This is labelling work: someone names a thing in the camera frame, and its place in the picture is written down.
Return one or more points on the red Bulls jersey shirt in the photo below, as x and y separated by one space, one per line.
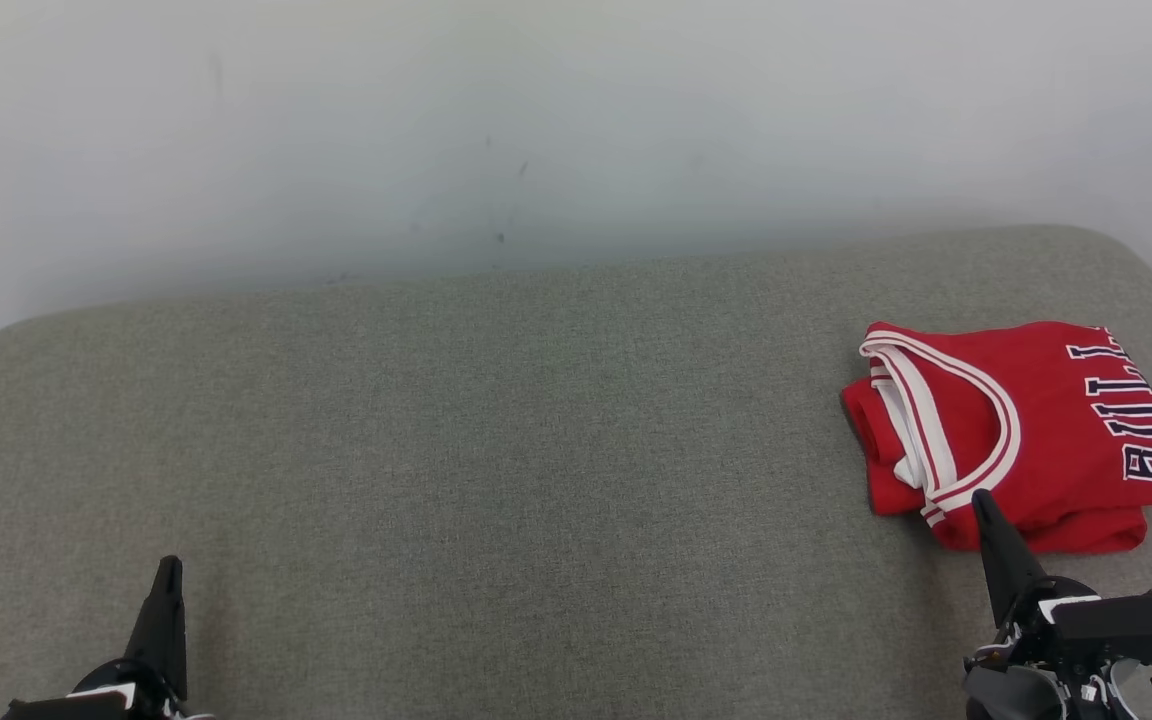
1056 450

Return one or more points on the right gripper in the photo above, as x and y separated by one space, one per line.
1136 630

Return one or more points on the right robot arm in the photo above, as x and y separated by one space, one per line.
1006 695

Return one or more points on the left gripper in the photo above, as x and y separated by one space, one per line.
106 705

